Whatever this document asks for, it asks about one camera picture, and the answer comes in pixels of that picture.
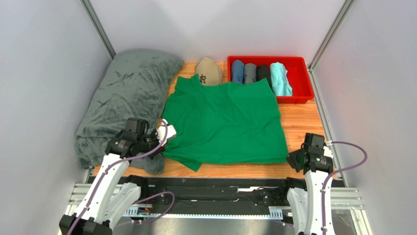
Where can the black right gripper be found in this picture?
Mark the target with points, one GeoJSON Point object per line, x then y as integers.
{"type": "Point", "coordinates": [293, 159]}

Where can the black rolled t-shirt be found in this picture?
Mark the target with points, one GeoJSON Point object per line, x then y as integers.
{"type": "Point", "coordinates": [263, 72]}

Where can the blue rolled t-shirt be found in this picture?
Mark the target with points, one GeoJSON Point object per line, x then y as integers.
{"type": "Point", "coordinates": [237, 72]}

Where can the grey plush pillow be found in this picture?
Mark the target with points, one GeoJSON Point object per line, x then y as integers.
{"type": "Point", "coordinates": [135, 86]}

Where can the grey rolled t-shirt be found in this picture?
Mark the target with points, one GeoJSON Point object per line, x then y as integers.
{"type": "Point", "coordinates": [249, 73]}

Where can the tan baseball cap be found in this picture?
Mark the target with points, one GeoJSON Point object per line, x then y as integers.
{"type": "Point", "coordinates": [210, 74]}

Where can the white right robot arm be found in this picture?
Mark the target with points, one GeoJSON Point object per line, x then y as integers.
{"type": "Point", "coordinates": [309, 198]}

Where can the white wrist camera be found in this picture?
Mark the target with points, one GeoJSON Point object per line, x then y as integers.
{"type": "Point", "coordinates": [165, 132]}
{"type": "Point", "coordinates": [327, 151]}

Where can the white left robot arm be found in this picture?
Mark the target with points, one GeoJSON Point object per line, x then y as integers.
{"type": "Point", "coordinates": [99, 211]}

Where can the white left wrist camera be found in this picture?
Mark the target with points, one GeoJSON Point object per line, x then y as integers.
{"type": "Point", "coordinates": [165, 132]}

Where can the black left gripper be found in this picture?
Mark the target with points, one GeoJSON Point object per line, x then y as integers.
{"type": "Point", "coordinates": [153, 134]}

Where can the red plastic bin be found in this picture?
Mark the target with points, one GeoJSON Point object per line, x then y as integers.
{"type": "Point", "coordinates": [297, 75]}

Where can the green t-shirt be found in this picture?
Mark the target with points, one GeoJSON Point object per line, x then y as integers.
{"type": "Point", "coordinates": [224, 124]}

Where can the turquoise rolled t-shirt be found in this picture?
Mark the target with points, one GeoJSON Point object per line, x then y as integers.
{"type": "Point", "coordinates": [279, 80]}

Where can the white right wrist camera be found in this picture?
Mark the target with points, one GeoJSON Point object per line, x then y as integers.
{"type": "Point", "coordinates": [327, 151]}

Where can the aluminium frame rail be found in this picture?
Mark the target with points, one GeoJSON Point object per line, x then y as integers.
{"type": "Point", "coordinates": [346, 206]}

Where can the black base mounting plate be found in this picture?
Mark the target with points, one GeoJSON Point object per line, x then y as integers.
{"type": "Point", "coordinates": [214, 196]}

